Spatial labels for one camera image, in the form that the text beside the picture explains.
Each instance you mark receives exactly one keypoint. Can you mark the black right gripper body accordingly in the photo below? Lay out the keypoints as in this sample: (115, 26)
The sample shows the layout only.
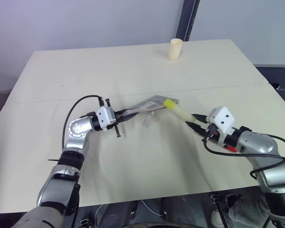
(211, 134)

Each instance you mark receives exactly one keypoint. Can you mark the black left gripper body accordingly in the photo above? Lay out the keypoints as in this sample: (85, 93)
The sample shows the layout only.
(116, 128)

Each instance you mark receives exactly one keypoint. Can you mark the yellow highlighter pen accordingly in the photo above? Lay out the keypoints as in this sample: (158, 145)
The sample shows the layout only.
(171, 104)

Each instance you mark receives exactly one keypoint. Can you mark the clear grid zipper pouch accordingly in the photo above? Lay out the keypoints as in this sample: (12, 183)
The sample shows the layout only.
(154, 101)

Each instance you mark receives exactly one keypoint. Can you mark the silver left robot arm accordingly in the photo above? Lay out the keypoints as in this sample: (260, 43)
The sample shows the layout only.
(74, 145)

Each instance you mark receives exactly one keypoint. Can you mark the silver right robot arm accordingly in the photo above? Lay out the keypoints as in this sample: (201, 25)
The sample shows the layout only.
(259, 145)

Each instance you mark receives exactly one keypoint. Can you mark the red wrist connector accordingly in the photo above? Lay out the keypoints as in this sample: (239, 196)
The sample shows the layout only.
(230, 148)

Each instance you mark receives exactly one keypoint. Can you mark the beige cylindrical cup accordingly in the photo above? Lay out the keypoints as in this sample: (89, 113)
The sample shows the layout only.
(175, 50)

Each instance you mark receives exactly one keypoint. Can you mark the black metal stand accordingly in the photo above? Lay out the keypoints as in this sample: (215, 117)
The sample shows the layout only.
(219, 209)

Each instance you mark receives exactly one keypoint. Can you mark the grey fabric heap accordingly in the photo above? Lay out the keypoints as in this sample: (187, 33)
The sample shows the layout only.
(248, 209)

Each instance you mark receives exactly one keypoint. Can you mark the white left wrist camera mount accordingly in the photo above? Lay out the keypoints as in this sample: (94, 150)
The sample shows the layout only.
(105, 117)

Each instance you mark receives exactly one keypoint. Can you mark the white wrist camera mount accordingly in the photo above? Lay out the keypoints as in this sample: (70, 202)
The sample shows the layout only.
(105, 117)
(222, 120)

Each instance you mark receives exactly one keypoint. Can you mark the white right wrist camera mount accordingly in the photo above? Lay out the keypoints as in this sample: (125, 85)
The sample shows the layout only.
(222, 120)

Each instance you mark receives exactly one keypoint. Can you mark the dark vertical wall post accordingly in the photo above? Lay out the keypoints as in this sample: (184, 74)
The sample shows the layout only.
(187, 19)

